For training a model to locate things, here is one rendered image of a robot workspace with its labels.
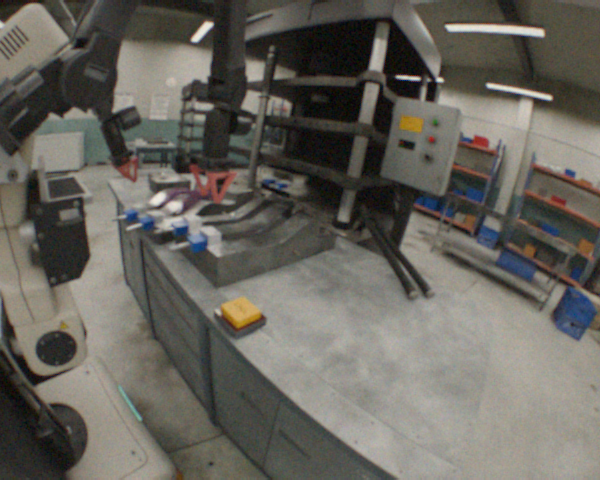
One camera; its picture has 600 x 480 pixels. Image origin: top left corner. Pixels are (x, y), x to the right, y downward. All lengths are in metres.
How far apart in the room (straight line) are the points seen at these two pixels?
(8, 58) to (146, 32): 7.70
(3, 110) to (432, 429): 0.74
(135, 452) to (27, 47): 1.02
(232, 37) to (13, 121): 0.38
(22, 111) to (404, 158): 1.22
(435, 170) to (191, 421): 1.55
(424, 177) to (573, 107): 6.36
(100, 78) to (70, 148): 6.76
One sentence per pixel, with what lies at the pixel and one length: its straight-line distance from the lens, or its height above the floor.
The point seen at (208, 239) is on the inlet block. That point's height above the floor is 0.91.
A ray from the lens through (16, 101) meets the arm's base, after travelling 0.37.
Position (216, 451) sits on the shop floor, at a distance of 1.24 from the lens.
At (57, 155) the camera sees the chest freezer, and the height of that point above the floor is 0.44.
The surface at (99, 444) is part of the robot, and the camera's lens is 1.04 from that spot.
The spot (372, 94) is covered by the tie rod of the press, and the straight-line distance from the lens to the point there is 1.20.
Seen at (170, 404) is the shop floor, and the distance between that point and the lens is 1.37.
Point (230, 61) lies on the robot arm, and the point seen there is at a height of 1.30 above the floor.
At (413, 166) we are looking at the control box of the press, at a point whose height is 1.16.
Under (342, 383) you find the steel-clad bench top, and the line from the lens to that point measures 0.48.
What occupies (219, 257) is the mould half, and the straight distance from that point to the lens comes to 0.60.
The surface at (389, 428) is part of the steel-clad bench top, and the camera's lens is 0.46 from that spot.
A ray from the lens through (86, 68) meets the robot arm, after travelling 0.37.
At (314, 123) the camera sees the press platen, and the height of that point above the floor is 1.26.
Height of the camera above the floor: 1.17
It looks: 22 degrees down
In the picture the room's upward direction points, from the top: 11 degrees clockwise
